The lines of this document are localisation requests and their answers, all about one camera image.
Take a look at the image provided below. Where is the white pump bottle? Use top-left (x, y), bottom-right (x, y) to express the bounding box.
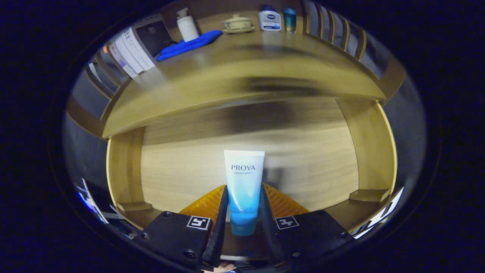
top-left (176, 8), bottom-right (200, 42)

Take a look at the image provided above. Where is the white blue lotion bottle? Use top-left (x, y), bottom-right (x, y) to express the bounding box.
top-left (258, 5), bottom-right (282, 32)

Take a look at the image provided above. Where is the wooden countertop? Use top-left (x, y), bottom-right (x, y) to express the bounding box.
top-left (102, 30), bottom-right (387, 139)

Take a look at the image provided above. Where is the beige lidded ceramic cup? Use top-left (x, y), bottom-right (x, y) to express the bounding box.
top-left (222, 14), bottom-right (255, 35)

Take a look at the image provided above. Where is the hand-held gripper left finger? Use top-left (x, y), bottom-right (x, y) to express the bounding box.
top-left (135, 185), bottom-right (229, 270)

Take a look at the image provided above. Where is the teal slim bottle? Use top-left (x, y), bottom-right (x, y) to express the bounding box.
top-left (283, 8), bottom-right (297, 33)

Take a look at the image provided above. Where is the wooden drawer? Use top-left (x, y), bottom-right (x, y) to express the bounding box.
top-left (106, 97), bottom-right (397, 243)

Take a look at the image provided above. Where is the blue folded cloth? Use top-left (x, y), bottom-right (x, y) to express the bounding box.
top-left (157, 30), bottom-right (223, 62)

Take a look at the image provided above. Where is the blue white cream tube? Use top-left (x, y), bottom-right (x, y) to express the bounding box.
top-left (224, 150), bottom-right (265, 236)

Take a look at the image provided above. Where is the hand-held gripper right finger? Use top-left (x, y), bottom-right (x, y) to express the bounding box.
top-left (260, 183), bottom-right (353, 266)

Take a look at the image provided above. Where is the thin white book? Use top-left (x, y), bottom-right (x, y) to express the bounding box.
top-left (114, 34), bottom-right (146, 74)

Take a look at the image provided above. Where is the thick white dark book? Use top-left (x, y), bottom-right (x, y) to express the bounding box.
top-left (123, 15), bottom-right (175, 72)

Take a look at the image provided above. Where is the purple spine book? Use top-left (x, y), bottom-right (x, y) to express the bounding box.
top-left (108, 41), bottom-right (139, 79)

